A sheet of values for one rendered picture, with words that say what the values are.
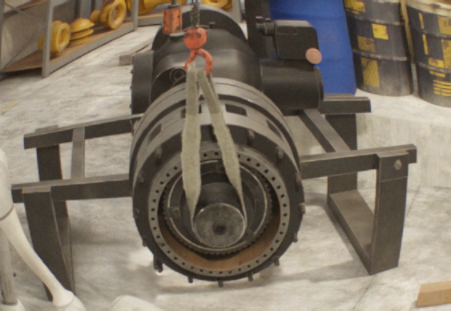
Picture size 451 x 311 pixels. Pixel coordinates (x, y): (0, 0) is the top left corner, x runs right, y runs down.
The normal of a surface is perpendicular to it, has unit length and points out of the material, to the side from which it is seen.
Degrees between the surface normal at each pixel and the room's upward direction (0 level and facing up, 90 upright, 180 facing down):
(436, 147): 90
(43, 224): 90
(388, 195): 90
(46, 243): 90
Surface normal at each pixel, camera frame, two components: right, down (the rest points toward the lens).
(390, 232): 0.15, 0.30
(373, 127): -0.40, 0.31
